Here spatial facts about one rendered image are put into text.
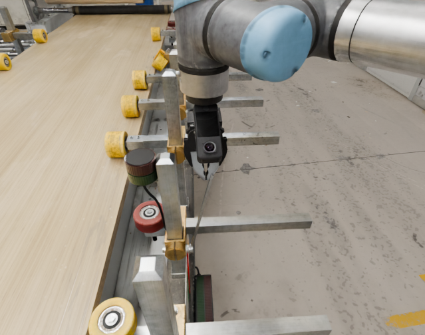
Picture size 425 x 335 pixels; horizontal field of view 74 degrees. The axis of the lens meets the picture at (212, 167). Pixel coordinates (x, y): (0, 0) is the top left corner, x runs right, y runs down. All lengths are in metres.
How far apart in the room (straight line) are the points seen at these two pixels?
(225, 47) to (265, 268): 1.43
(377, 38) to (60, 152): 0.88
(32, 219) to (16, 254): 0.10
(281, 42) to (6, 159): 0.90
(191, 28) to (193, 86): 0.09
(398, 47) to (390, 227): 1.79
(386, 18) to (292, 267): 1.46
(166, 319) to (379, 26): 0.47
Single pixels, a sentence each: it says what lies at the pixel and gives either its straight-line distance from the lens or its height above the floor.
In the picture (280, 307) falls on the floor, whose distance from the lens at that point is 1.61.
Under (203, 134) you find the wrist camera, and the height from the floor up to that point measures 1.16.
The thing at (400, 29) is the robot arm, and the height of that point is 1.35.
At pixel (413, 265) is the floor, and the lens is 2.03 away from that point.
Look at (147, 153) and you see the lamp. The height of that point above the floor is 1.11.
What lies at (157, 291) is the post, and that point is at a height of 1.11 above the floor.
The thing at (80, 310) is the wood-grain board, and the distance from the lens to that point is 0.63.
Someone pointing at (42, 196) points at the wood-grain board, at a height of 0.90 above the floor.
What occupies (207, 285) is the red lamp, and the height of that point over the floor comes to 0.70.
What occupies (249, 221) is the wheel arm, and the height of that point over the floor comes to 0.86.
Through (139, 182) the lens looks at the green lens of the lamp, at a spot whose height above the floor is 1.07.
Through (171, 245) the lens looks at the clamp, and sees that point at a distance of 0.70.
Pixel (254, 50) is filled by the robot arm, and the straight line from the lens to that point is 0.38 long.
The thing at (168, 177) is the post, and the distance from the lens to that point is 0.56.
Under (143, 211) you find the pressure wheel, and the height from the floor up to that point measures 0.91.
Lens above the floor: 1.43
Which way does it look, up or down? 39 degrees down
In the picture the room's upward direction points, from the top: straight up
